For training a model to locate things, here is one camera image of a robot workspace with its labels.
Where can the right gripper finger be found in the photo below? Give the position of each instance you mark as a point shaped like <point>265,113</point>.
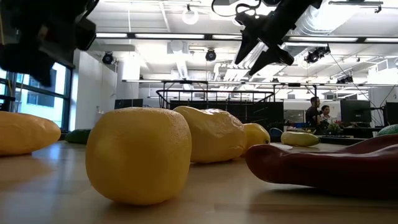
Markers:
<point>275,55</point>
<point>248,43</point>

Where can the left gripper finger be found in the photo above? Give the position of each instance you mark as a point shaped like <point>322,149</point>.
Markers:
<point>25,63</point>

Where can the yellow-orange mango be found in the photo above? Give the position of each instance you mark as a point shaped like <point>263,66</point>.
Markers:
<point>25,133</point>

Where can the yellow lemon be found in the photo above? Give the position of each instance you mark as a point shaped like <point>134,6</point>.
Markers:
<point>256,135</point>

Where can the yellow banana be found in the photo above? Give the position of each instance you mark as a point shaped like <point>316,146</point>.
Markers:
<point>300,139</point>

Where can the dark green cucumber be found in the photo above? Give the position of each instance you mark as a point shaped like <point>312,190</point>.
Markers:
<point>77,137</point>

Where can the yellow bell pepper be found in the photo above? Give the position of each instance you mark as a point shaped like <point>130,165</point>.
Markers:
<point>217,135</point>

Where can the long red pepper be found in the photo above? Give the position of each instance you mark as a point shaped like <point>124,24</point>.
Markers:
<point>311,169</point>

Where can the light green round produce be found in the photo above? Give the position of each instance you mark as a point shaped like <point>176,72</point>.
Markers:
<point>390,130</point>

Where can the round orange citrus fruit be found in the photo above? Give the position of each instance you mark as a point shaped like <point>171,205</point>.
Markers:
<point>138,155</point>

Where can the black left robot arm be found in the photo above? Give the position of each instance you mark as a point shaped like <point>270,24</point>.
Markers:
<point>6,104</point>

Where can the black ceiling spotlight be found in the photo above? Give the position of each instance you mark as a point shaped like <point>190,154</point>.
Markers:
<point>108,58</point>
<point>211,55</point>
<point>317,54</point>

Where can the large window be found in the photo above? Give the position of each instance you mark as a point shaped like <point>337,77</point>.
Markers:
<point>40,102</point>

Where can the person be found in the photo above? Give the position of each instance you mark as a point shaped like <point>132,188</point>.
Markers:
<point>312,112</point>
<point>325,114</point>

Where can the round white ceiling lamp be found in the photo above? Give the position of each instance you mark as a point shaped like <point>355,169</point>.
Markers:
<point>183,16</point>

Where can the long ceiling light strip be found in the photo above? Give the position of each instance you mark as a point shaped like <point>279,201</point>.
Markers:
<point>143,81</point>
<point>171,36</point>

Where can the blue chair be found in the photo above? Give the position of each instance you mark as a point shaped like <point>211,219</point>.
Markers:
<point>275,134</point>

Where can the flower bouquet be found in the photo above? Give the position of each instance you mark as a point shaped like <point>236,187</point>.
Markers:
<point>334,127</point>

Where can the black computer monitor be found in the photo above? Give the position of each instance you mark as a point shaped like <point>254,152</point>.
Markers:
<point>391,113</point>
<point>128,103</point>
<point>355,111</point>

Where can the silver ventilation duct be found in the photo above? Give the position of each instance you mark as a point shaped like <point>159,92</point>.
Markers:
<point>323,21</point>

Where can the black metal frame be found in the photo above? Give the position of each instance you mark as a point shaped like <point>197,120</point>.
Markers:
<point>186,81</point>

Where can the black aluminium rig frame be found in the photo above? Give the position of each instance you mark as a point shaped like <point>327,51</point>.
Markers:
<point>342,140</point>

